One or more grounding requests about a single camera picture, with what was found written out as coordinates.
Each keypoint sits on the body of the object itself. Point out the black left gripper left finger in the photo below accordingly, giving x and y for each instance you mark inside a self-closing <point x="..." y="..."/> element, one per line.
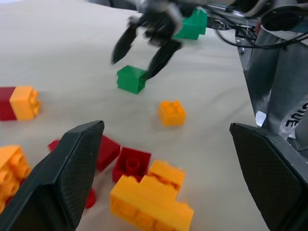
<point x="55" y="183"/>

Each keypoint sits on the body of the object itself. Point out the red hollow-side block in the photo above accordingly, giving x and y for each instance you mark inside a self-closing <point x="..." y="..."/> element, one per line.
<point x="131" y="166"/>

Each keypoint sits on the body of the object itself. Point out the large orange stepped block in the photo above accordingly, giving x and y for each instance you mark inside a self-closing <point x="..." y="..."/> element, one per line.
<point x="151" y="199"/>

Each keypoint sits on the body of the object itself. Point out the dark red block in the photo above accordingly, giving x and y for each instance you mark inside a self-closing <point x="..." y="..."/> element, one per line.
<point x="6" y="104"/>

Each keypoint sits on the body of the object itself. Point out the small green block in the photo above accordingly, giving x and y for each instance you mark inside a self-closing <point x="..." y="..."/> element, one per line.
<point x="131" y="80"/>

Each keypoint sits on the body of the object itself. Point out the large green stacked block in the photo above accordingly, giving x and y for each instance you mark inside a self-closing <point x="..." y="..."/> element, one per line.
<point x="193" y="25"/>

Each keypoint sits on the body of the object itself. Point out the orange studded block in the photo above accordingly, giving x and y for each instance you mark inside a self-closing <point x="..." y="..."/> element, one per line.
<point x="10" y="173"/>

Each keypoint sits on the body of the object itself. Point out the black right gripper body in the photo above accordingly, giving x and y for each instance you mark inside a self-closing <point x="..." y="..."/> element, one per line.
<point x="160" y="24"/>

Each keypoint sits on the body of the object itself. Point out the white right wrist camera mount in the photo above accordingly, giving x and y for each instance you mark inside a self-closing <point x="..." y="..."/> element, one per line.
<point x="176" y="19"/>

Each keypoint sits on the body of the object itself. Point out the small orange square block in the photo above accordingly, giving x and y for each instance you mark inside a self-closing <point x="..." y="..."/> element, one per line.
<point x="171" y="113"/>

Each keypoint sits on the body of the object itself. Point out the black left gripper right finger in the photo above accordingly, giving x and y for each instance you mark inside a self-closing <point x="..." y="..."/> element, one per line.
<point x="272" y="178"/>

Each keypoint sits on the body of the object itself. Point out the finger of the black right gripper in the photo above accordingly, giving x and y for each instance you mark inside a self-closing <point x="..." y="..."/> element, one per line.
<point x="161" y="59"/>
<point x="124" y="43"/>

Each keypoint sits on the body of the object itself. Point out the orange block joined to red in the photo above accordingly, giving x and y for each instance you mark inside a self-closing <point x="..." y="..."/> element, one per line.
<point x="25" y="103"/>

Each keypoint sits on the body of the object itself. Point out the small red block piece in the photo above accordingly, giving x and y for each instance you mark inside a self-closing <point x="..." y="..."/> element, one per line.
<point x="90" y="197"/>

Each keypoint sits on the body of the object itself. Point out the silver robot body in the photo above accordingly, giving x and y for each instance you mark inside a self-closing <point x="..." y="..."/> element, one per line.
<point x="276" y="84"/>

